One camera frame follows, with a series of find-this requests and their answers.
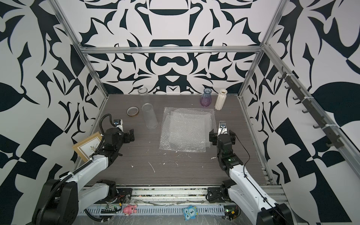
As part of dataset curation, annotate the clear ribbed glass cylinder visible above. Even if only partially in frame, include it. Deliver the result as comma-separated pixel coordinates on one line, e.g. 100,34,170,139
142,103,158,129

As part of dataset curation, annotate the white ribbed ceramic vase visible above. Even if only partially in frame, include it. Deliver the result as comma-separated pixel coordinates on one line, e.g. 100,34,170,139
215,89,228,111

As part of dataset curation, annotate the clear glass vase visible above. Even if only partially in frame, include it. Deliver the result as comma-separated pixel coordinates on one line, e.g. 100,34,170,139
138,87,150,105

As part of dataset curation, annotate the purple blue glass vase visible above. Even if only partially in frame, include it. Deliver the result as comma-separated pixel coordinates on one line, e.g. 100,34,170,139
200,88,212,107

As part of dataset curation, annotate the bubble-wrapped cylinder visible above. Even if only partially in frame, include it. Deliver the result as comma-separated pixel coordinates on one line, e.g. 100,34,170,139
170,109,212,148

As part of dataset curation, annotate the bubble wrap around vase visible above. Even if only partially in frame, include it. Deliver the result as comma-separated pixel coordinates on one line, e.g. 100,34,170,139
160,107,217,152

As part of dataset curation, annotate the bubble-wrapped roll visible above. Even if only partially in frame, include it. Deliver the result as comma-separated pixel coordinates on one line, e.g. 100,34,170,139
159,112,206,152

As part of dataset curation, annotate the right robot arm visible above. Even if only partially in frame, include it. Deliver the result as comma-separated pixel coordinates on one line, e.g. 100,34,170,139
209,128,294,225

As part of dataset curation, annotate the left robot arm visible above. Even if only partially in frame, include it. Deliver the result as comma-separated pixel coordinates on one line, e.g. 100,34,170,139
31,113,135,225

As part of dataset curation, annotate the brown tape roll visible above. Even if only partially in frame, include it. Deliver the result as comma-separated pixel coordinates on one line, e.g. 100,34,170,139
126,106,140,117

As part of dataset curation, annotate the right circuit board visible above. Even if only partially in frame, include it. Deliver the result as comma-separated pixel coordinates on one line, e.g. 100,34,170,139
222,205,241,221

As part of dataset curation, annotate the circuit board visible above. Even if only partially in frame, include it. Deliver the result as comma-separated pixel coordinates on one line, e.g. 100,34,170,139
101,204,122,214
222,205,241,221

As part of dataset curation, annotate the pink toy figure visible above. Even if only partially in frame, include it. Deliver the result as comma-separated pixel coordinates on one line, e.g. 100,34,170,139
122,204,137,216

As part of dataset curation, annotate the left circuit board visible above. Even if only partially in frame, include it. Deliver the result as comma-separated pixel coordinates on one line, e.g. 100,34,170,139
101,204,122,214

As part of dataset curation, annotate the blue toy figure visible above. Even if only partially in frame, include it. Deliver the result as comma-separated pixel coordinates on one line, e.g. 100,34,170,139
183,206,198,221

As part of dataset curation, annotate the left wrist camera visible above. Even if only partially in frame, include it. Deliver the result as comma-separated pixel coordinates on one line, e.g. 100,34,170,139
113,119,124,132

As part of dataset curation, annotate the wooden picture frame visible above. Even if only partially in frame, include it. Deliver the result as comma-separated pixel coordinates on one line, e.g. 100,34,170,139
72,132,102,162

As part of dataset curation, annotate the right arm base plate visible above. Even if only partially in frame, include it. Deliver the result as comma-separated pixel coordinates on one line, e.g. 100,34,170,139
205,186,232,203

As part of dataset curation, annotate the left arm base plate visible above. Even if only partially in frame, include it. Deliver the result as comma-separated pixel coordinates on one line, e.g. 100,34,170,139
106,188,133,204

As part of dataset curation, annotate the white perforated cable duct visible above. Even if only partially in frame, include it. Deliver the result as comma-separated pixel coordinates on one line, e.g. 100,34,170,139
87,205,226,216

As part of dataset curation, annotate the black corrugated cable hose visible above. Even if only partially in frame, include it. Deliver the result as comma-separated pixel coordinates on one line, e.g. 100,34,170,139
83,208,113,223

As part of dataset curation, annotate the black hook rail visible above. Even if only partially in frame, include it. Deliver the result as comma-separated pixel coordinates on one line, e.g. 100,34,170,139
279,71,344,149

